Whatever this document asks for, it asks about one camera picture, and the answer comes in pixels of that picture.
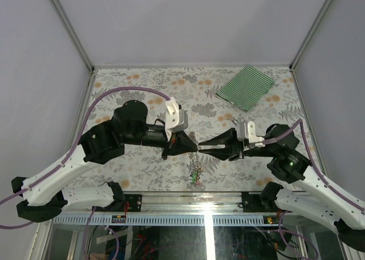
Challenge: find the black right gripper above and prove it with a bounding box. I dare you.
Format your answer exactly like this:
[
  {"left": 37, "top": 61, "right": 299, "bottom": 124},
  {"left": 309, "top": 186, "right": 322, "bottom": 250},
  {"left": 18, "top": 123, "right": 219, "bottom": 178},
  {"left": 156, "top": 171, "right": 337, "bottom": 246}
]
[{"left": 198, "top": 127, "right": 277, "bottom": 161}]

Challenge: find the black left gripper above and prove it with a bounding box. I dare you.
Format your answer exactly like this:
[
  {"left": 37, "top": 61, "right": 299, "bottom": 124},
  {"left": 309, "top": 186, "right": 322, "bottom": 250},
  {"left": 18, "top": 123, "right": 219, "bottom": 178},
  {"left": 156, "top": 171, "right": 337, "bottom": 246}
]
[{"left": 124, "top": 124, "right": 200, "bottom": 160}]

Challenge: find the metal key organizer ring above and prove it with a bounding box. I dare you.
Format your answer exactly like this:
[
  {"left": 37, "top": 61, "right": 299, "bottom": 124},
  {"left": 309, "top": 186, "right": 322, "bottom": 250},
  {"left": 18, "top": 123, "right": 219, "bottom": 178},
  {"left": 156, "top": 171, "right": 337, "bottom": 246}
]
[{"left": 188, "top": 131, "right": 206, "bottom": 185}]

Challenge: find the green key tag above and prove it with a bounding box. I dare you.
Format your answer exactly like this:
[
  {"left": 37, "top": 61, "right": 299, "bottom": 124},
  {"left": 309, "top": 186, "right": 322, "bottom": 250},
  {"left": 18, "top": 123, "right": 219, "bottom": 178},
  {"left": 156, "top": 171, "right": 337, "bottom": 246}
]
[{"left": 192, "top": 172, "right": 198, "bottom": 182}]

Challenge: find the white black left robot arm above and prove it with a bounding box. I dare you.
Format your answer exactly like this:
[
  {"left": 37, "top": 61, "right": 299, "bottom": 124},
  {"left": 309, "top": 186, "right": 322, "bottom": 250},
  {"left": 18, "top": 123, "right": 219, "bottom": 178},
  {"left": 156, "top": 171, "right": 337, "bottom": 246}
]
[{"left": 11, "top": 100, "right": 198, "bottom": 222}]

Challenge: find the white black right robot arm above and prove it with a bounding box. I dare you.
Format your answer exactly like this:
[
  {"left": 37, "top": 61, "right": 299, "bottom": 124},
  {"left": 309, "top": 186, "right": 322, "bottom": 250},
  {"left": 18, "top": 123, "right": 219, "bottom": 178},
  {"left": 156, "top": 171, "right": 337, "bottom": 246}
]
[{"left": 199, "top": 121, "right": 364, "bottom": 252}]

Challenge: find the green white striped cloth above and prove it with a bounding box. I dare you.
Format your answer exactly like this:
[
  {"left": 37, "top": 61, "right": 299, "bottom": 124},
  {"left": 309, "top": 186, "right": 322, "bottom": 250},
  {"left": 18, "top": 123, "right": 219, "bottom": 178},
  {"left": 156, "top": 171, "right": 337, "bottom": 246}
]
[{"left": 216, "top": 65, "right": 275, "bottom": 112}]

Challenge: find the floral tablecloth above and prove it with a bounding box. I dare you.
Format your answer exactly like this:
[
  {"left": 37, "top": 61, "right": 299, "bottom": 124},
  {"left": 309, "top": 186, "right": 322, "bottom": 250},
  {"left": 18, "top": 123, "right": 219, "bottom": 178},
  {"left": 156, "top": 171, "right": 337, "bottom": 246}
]
[{"left": 72, "top": 67, "right": 304, "bottom": 192}]

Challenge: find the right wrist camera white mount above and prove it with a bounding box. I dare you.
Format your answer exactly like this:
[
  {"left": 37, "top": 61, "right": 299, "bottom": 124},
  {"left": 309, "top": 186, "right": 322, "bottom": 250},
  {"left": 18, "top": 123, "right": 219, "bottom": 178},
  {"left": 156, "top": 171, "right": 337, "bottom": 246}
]
[{"left": 236, "top": 121, "right": 265, "bottom": 148}]

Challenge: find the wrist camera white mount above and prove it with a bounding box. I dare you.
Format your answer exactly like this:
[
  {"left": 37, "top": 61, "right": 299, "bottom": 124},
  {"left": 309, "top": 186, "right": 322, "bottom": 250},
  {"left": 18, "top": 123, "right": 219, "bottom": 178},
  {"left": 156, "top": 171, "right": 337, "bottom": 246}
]
[
  {"left": 165, "top": 97, "right": 188, "bottom": 141},
  {"left": 236, "top": 121, "right": 265, "bottom": 148}
]

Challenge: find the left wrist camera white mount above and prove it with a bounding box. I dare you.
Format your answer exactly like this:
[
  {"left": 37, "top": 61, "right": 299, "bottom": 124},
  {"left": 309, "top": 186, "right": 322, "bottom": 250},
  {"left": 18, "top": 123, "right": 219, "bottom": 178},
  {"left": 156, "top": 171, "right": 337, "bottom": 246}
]
[{"left": 165, "top": 97, "right": 188, "bottom": 141}]

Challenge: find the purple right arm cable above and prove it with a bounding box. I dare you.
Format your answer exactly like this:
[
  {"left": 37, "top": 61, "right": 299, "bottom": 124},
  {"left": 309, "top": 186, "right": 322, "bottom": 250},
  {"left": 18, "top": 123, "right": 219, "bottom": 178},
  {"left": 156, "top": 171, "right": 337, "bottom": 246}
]
[{"left": 262, "top": 119, "right": 365, "bottom": 215}]

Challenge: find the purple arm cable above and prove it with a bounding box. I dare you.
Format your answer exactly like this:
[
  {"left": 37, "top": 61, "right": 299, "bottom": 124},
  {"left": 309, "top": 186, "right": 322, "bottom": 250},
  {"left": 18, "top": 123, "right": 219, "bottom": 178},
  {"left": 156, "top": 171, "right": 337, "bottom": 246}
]
[
  {"left": 262, "top": 119, "right": 365, "bottom": 215},
  {"left": 0, "top": 86, "right": 172, "bottom": 230}
]

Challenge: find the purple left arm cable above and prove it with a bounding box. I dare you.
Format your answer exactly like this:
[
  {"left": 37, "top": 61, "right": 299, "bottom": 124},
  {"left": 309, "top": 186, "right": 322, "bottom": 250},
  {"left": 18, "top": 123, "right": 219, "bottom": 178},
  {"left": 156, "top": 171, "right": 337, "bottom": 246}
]
[{"left": 0, "top": 86, "right": 172, "bottom": 230}]

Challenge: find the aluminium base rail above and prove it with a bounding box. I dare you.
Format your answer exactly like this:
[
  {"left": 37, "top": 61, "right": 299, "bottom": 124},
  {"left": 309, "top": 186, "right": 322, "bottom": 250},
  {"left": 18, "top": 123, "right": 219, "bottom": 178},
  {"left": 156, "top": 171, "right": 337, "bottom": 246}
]
[{"left": 55, "top": 192, "right": 281, "bottom": 226}]

